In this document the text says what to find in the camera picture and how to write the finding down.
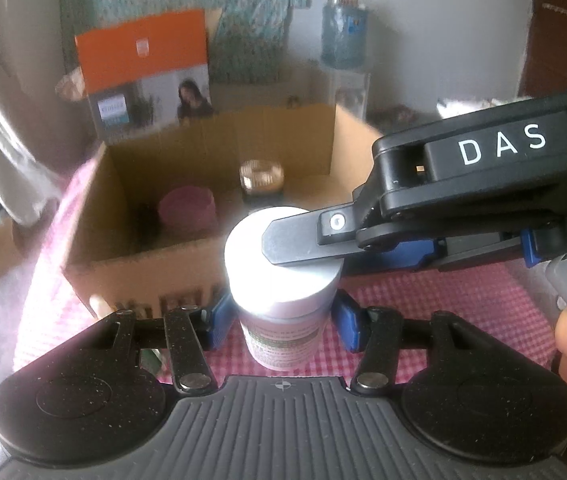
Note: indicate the blue pen holder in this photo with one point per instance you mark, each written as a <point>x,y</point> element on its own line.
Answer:
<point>346,40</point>

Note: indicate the pink checkered tablecloth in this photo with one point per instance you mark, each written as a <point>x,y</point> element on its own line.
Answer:
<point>463,300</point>

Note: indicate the gold ribbed lid jar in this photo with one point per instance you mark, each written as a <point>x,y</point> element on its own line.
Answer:
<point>262,182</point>

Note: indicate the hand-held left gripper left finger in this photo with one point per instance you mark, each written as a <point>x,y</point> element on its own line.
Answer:
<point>221,320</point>

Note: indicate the teal floral hanging cloth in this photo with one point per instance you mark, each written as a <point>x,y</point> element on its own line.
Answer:
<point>253,20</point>

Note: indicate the pink cup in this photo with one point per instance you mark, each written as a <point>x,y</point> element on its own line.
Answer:
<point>188,210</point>

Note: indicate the grey curtain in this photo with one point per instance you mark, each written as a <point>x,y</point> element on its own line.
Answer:
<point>3,110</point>

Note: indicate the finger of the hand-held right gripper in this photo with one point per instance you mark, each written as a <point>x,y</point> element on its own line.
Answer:
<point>403,257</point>
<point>298,240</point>

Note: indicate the white capped supplement bottle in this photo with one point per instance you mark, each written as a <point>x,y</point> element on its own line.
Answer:
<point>283,290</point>

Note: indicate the large brown cardboard box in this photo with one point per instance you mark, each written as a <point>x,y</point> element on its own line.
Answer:
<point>113,260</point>

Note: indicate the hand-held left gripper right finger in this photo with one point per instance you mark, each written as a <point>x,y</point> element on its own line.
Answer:
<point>346,322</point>

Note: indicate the white water dispenser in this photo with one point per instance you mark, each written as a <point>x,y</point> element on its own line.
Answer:
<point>351,92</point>

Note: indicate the orange and white product box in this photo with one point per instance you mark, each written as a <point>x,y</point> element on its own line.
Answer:
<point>138,55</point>

